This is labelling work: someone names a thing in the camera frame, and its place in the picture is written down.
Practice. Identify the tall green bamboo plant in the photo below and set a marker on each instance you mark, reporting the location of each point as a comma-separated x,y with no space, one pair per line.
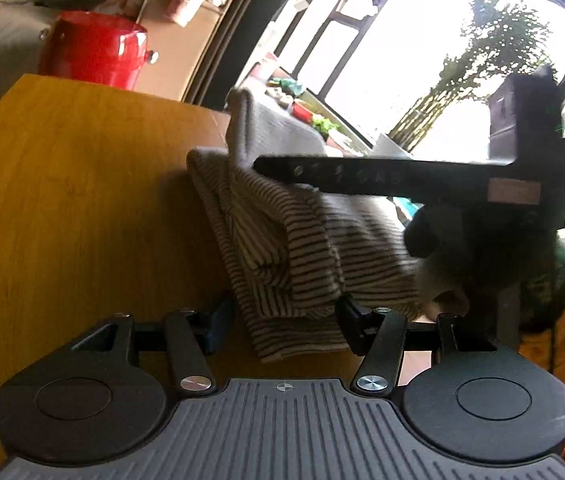
492,55

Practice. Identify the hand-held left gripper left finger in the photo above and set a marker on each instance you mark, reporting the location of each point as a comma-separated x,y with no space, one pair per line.
218,322

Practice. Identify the pink flower pot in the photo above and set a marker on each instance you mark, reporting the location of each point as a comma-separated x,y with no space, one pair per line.
267,67

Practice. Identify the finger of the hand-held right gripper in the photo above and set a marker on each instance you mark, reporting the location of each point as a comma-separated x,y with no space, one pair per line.
362,175

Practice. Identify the striped shirt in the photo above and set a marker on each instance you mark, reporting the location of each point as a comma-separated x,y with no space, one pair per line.
282,260

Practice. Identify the red pot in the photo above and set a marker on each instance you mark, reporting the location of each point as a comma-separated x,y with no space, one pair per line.
95,50

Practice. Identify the red bowl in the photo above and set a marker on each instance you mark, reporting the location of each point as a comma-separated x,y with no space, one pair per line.
305,111

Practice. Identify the dark curtain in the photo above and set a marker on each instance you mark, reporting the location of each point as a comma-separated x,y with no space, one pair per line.
267,0

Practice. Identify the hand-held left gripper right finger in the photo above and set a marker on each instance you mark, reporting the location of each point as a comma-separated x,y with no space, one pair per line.
353,322

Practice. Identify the person's right hand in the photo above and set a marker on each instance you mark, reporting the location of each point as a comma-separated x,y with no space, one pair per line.
445,300

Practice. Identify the tall cardboard box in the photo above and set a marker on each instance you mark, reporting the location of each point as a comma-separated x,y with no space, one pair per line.
177,55

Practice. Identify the grey garment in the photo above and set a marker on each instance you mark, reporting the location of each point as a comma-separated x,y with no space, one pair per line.
272,130

